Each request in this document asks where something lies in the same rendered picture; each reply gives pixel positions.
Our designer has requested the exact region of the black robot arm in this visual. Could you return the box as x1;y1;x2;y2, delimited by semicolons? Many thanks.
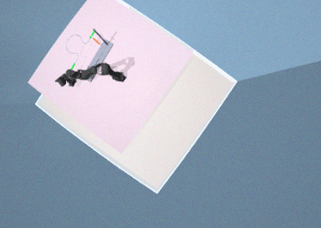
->
65;63;126;87

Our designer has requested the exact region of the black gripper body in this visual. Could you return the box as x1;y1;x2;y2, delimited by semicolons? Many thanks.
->
58;74;74;87

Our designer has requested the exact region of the grey wire rig on two posts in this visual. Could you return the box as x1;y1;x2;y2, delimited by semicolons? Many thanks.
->
86;29;113;82

